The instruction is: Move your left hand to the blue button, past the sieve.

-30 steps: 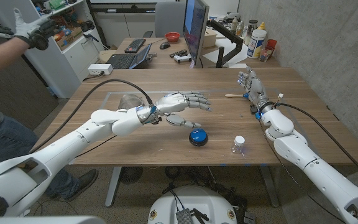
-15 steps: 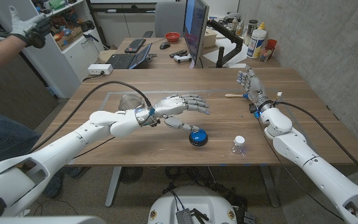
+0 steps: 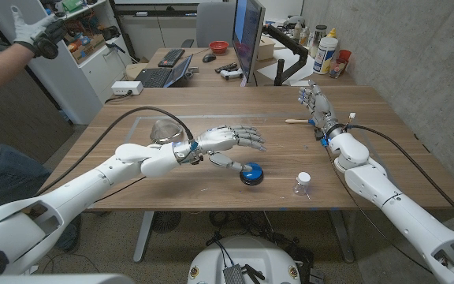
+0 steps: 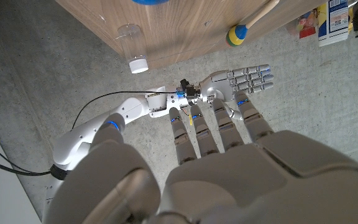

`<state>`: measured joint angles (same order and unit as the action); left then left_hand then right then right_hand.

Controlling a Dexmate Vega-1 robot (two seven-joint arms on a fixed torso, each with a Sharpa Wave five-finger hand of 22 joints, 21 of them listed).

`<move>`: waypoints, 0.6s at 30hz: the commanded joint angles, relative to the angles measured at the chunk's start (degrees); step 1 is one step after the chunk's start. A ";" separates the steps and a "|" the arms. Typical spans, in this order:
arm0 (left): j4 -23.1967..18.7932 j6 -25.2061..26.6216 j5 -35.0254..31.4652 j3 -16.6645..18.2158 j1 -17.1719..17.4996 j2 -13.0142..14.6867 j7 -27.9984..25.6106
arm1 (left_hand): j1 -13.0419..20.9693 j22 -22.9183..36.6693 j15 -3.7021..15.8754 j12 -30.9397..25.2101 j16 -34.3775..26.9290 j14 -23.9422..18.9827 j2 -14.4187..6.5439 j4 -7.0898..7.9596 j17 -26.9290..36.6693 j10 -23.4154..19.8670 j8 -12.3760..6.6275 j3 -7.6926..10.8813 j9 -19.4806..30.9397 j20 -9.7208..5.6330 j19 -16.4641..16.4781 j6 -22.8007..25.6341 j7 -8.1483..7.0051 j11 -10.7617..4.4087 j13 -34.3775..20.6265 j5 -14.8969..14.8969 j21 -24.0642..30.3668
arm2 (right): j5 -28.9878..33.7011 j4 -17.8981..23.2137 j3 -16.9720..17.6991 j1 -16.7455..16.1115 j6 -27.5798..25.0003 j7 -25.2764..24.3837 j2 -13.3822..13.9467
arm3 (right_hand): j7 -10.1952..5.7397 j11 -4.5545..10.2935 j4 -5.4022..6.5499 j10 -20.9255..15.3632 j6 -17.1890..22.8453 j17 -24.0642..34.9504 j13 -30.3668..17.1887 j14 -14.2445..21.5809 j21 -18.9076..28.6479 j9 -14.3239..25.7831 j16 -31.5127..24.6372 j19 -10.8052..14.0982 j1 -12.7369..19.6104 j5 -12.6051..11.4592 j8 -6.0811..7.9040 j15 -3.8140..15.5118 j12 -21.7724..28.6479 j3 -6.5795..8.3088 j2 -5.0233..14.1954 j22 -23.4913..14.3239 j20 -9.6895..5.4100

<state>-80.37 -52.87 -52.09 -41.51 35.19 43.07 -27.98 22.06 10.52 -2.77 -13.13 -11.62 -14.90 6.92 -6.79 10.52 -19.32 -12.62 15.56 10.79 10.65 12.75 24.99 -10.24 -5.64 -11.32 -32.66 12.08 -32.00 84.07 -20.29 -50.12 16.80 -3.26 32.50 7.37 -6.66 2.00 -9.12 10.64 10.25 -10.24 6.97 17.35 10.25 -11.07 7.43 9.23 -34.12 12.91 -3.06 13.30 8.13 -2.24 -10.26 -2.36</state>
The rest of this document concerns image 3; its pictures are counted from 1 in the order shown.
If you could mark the person right gloved hand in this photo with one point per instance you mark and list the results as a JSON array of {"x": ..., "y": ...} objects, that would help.
[{"x": 34, "y": 35}]

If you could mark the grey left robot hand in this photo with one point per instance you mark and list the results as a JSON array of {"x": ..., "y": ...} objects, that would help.
[{"x": 223, "y": 138}]

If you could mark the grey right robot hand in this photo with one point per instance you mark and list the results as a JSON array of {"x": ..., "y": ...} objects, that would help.
[{"x": 322, "y": 110}]

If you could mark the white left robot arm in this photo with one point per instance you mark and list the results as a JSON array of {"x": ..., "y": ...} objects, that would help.
[{"x": 73, "y": 189}]

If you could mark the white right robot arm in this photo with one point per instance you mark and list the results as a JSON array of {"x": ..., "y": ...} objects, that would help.
[{"x": 392, "y": 209}]

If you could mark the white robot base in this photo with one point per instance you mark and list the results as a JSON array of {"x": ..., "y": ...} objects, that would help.
[{"x": 246, "y": 256}]

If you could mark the blue push button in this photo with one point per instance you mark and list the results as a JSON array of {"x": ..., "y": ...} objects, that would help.
[{"x": 255, "y": 176}]

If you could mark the wooden spoon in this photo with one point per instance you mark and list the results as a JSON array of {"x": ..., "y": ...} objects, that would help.
[{"x": 294, "y": 121}]

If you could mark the clear glass tumbler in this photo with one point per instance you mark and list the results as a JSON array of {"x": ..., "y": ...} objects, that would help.
[{"x": 336, "y": 69}]

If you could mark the white canister blue label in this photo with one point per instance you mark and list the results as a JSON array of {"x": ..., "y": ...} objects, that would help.
[{"x": 324, "y": 55}]

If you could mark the cardboard box with print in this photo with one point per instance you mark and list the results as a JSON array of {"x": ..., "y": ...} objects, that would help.
[{"x": 89, "y": 49}]

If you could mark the white paper sheet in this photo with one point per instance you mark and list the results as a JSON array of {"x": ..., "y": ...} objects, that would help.
[{"x": 286, "y": 63}]

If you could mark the red cup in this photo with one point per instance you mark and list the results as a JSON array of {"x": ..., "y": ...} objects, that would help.
[{"x": 345, "y": 55}]

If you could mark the white game controller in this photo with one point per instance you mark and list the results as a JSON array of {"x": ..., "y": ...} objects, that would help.
[{"x": 231, "y": 74}]

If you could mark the black remote control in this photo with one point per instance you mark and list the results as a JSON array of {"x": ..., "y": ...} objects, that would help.
[{"x": 226, "y": 67}]

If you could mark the white shelf cabinet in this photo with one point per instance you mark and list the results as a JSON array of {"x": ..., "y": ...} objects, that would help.
[{"x": 89, "y": 83}]

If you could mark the glass jar black lid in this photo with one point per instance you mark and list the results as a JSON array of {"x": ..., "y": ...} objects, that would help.
[{"x": 318, "y": 37}]

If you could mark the small glass jar white lid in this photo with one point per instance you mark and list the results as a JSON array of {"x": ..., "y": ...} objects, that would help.
[{"x": 302, "y": 184}]

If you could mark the small pale jar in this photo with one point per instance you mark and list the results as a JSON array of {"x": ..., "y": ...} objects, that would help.
[{"x": 304, "y": 36}]

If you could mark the yellow cap bottle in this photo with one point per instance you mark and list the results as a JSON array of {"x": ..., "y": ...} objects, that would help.
[{"x": 332, "y": 33}]

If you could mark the black computer mouse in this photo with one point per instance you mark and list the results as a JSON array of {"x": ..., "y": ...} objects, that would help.
[{"x": 209, "y": 57}]

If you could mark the light wooden box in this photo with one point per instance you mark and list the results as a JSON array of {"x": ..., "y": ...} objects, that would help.
[{"x": 266, "y": 49}]

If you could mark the small white bottle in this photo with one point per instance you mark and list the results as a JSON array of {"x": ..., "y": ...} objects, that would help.
[{"x": 297, "y": 31}]

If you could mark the open dark laptop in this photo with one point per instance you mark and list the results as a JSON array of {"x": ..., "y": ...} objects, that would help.
[{"x": 156, "y": 77}]

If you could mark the red bowl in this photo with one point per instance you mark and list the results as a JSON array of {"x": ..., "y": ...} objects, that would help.
[{"x": 218, "y": 47}]

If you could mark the black keyboard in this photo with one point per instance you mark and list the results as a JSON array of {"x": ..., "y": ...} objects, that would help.
[{"x": 171, "y": 57}]

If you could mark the round black floor fan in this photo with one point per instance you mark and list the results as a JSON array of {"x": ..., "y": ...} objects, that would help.
[{"x": 166, "y": 221}]

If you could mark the black computer monitor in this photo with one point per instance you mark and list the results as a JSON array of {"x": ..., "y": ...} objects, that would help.
[{"x": 246, "y": 35}]

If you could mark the white power box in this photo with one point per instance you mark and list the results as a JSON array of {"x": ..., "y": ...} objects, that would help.
[{"x": 126, "y": 87}]

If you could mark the plain tan cardboard box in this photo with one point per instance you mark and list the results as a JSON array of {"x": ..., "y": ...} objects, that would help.
[{"x": 134, "y": 71}]

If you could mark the grey office chair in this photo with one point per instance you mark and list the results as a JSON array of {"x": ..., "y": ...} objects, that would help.
[{"x": 215, "y": 23}]

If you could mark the white sideboard cabinet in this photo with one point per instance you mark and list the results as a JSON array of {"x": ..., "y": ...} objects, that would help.
[{"x": 152, "y": 31}]

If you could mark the grey table leg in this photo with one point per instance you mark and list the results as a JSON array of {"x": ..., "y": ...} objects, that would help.
[
  {"x": 143, "y": 236},
  {"x": 342, "y": 236}
]

